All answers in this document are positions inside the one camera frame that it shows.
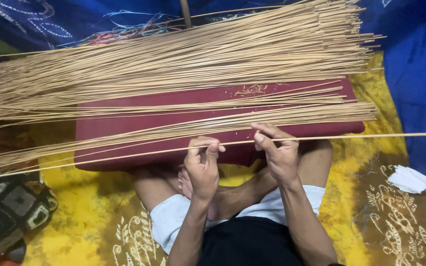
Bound person's left hand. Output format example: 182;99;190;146
183;136;227;202

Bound person's right hand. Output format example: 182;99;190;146
251;123;301;187

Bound single long thin bamboo stick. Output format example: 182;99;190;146
0;132;426;182

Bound person's right leg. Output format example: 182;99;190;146
177;140;334;222

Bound person's leg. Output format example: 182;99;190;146
132;166;188;212
177;140;334;222

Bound person's left leg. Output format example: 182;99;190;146
132;166;188;212

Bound person's white shorts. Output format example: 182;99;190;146
150;185;327;255

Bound bamboo shavings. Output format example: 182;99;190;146
235;84;269;96

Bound maroon cushion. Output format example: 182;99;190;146
74;77;366;173

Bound person's black shirt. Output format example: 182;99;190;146
197;216;307;266

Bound pile of bamboo sticks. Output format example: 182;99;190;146
0;0;387;171

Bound yellow brown batik cloth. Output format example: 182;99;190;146
21;51;426;266

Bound white crumpled paper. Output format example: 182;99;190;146
388;165;426;194

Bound plain blue cloth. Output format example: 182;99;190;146
357;0;426;178

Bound thick wooden rod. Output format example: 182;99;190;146
179;0;192;29

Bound black patchwork patterned cushion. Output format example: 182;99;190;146
0;172;58;265

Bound dark blue patterned cloth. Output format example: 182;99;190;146
0;0;184;52

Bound bundle of coloured strings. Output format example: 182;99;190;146
58;10;184;48

